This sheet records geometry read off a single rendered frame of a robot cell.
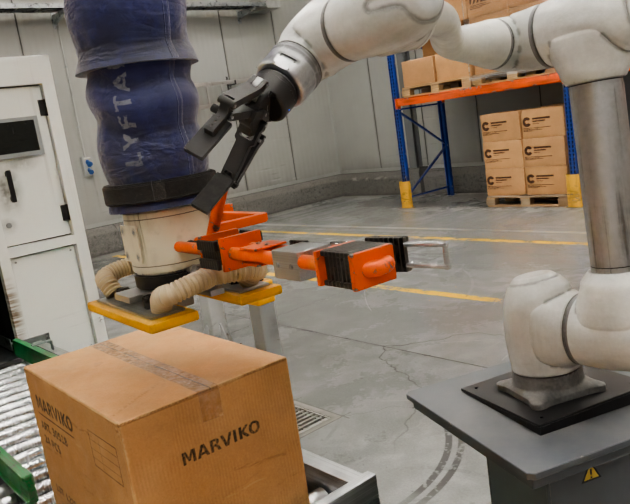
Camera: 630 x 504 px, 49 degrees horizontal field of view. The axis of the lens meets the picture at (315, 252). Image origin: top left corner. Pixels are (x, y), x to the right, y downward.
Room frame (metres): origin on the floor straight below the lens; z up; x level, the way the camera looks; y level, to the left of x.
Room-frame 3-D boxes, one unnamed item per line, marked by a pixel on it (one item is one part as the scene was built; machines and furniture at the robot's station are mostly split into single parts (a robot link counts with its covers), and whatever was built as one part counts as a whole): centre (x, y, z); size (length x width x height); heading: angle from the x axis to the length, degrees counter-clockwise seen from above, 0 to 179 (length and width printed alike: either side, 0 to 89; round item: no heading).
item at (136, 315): (1.37, 0.37, 1.14); 0.34 x 0.10 x 0.05; 35
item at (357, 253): (0.93, -0.05, 1.25); 0.08 x 0.07 x 0.05; 35
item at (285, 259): (1.04, 0.02, 1.24); 0.07 x 0.07 x 0.04; 35
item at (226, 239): (1.22, 0.15, 1.25); 0.10 x 0.08 x 0.06; 125
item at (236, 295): (1.48, 0.21, 1.14); 0.34 x 0.10 x 0.05; 35
